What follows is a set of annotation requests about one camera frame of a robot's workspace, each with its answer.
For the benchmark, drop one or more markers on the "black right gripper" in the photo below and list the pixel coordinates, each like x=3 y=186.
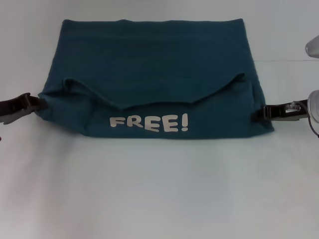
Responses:
x=296 y=112

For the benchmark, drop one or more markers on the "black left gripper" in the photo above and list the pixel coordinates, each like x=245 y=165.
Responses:
x=12 y=109

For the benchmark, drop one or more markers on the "teal blue t-shirt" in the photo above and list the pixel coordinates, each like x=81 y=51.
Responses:
x=149 y=62

